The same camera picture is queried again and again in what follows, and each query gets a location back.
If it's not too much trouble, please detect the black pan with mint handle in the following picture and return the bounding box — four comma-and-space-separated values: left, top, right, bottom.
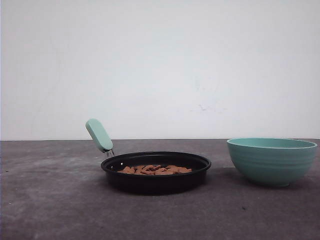
85, 118, 211, 195

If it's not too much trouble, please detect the teal ribbed bowl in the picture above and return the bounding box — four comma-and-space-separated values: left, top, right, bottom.
227, 137, 318, 187

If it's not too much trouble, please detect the brown beef cube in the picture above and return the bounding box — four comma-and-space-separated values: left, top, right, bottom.
134, 169, 154, 175
142, 165, 161, 172
165, 165, 181, 174
154, 167, 168, 175
117, 166, 136, 175
178, 167, 192, 174

